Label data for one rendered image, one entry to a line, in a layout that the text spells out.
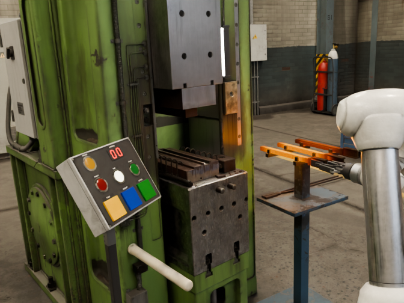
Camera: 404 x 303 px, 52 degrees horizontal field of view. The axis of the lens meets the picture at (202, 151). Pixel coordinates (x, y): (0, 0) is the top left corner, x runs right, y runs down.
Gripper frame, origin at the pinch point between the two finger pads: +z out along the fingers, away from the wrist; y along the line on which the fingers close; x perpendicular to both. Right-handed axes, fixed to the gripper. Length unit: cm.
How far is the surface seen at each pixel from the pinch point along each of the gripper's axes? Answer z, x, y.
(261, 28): 572, 90, 456
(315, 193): 20.2, -25.8, 20.6
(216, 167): 33.3, -2.1, -36.4
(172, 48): 31, 56, -58
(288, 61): 582, 18, 545
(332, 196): 11.2, -25.9, 23.9
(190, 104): 32, 31, -50
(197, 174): 32, -3, -48
